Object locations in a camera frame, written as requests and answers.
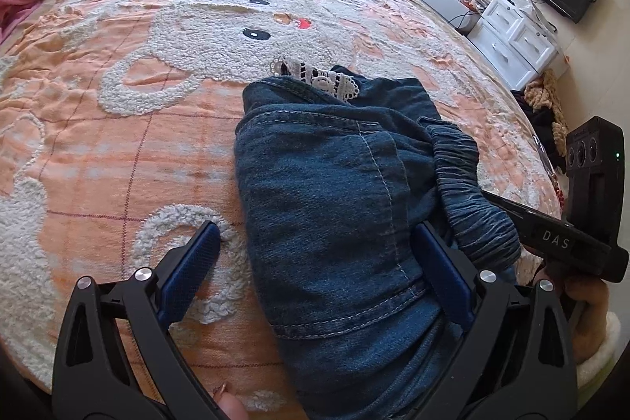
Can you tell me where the person's right forearm green sleeve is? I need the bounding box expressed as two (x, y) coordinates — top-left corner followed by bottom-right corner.
(575, 311), (622, 394)

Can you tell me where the orange bear blanket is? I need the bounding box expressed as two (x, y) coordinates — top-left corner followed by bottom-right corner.
(0, 0), (562, 420)

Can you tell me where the person's right hand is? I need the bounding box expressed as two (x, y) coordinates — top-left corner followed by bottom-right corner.
(561, 276), (612, 363)

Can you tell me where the yellow knit cloth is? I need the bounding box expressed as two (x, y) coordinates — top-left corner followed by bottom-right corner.
(523, 70), (570, 158)

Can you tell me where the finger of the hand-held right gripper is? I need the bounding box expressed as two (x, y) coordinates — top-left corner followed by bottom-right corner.
(480, 189), (537, 228)

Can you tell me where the white drawer cabinet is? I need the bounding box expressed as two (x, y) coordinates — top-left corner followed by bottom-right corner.
(467, 0), (565, 90)

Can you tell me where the dark clothes pile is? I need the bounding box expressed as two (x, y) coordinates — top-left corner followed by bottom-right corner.
(511, 89), (558, 171)

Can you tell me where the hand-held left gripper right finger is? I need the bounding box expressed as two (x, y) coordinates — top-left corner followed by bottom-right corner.
(413, 222), (579, 420)

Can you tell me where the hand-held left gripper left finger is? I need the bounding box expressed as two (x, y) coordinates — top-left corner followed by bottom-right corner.
(52, 220), (222, 420)

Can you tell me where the person's left hand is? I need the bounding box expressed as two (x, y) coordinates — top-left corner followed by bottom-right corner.
(211, 382), (253, 420)

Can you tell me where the blue denim pants lace trim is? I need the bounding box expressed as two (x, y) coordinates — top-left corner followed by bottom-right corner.
(233, 55), (523, 420)

